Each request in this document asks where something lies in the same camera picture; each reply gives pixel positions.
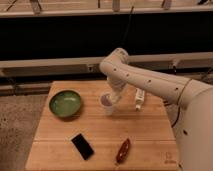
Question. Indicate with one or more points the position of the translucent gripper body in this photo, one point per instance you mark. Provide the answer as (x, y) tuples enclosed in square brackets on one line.
[(115, 97)]

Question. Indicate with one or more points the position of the white sponge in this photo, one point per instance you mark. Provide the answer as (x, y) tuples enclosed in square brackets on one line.
[(105, 100)]

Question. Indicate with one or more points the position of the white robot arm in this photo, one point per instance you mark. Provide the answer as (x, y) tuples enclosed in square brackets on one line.
[(195, 97)]

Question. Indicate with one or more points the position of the green ceramic bowl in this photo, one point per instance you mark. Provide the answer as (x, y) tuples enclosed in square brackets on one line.
[(65, 103)]

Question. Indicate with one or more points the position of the white tube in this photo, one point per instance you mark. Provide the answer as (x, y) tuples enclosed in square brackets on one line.
[(139, 98)]

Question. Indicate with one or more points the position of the wooden cutting board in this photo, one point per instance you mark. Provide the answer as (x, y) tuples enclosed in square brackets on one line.
[(153, 146)]

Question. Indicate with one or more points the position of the black rectangular block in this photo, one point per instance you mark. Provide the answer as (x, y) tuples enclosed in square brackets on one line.
[(82, 146)]

